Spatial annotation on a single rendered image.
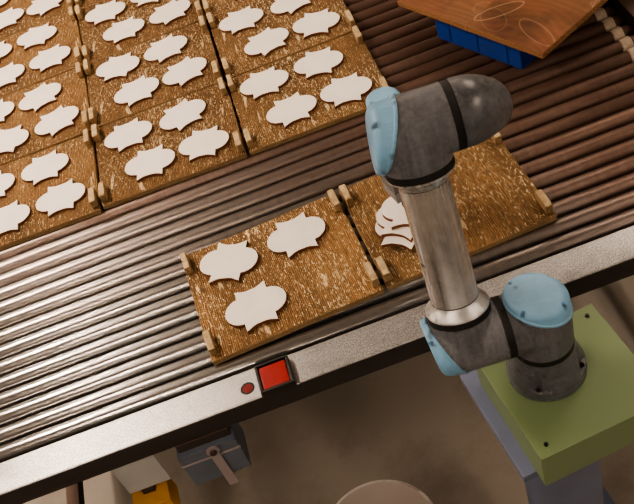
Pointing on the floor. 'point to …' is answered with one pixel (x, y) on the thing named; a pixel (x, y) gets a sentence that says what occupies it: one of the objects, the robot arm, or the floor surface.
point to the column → (581, 483)
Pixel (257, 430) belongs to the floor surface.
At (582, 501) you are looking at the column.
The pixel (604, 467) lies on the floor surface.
